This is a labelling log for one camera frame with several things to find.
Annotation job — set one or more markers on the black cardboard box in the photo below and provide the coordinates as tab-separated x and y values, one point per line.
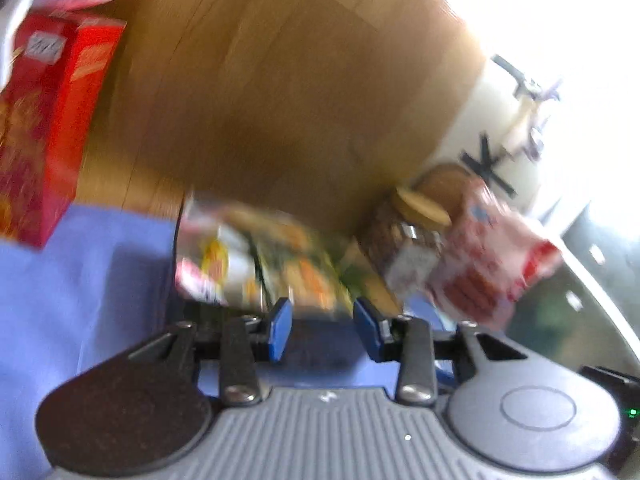
175	285

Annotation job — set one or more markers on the clear nut jar gold lid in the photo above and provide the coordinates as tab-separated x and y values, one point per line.
400	247

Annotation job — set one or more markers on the white snack packet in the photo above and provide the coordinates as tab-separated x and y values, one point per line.
212	260

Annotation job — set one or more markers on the wooden headboard panel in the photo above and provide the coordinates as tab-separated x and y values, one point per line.
280	100

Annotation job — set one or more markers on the blue printed cloth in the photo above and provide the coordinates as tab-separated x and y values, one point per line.
90	290

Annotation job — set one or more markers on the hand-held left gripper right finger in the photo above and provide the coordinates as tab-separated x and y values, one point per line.
367	332

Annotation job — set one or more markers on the black tape strip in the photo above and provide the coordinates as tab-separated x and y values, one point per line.
487	162

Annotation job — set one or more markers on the red gift box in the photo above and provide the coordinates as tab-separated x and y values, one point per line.
45	125

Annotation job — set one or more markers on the pink snack bag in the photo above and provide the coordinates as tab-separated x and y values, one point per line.
480	260

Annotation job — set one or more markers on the green snack packet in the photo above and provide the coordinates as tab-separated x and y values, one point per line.
300	265

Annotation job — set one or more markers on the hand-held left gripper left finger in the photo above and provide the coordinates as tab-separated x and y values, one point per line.
280	332

